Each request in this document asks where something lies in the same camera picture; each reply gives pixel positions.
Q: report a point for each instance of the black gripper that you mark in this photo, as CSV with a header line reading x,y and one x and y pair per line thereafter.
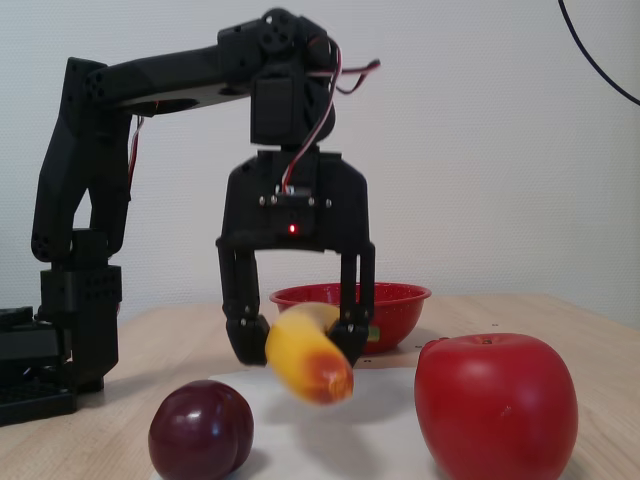
x,y
250,210

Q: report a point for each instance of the yellow toy banana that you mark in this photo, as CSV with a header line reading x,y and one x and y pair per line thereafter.
x,y
300,355

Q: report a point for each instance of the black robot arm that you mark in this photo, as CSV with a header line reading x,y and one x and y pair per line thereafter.
x,y
165,70

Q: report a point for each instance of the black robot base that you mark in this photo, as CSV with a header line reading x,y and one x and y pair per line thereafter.
x,y
30,400

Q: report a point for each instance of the red speckled bowl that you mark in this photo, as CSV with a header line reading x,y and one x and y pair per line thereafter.
x,y
395,310

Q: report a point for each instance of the white paper sheet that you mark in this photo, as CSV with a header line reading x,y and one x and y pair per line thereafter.
x,y
360,440

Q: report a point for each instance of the dark purple toy plum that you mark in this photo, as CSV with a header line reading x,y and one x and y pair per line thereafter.
x,y
200,430

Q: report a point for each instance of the red toy apple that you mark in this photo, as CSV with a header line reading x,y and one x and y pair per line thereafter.
x,y
495,405

